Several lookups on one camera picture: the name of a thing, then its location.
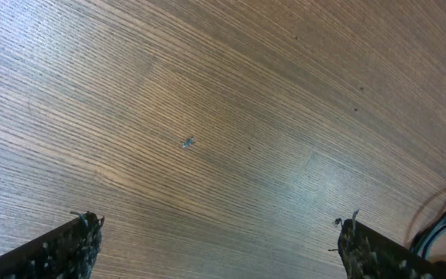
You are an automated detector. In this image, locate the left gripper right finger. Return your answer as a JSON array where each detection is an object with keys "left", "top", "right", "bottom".
[{"left": 334, "top": 215, "right": 446, "bottom": 279}]

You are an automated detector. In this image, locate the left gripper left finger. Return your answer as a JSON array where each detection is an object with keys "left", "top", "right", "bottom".
[{"left": 0, "top": 212, "right": 105, "bottom": 279}]

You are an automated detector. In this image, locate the thick black USB cable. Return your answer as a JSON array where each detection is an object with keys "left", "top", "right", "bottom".
[{"left": 408, "top": 193, "right": 446, "bottom": 272}]

